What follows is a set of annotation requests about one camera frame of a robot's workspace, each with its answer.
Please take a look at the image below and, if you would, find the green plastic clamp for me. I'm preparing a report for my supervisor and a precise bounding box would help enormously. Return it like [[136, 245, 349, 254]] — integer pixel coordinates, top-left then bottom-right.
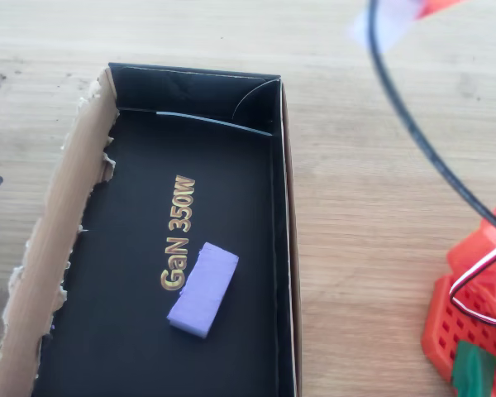
[[451, 341, 496, 397]]

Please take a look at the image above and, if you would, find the black cardboard box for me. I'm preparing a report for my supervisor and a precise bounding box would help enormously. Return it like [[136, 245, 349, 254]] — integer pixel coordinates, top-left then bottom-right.
[[0, 61, 305, 397]]

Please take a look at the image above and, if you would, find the purple foam block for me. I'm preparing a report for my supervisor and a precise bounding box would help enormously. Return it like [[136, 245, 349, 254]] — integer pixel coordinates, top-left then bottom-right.
[[349, 0, 423, 54], [166, 242, 240, 340]]

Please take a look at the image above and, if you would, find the red white servo wire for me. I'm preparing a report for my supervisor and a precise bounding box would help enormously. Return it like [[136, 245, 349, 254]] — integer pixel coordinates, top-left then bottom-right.
[[448, 177, 496, 332]]

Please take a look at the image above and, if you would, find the black camera cable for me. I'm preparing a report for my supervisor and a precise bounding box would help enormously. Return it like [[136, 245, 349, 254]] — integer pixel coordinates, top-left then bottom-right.
[[366, 0, 496, 241]]

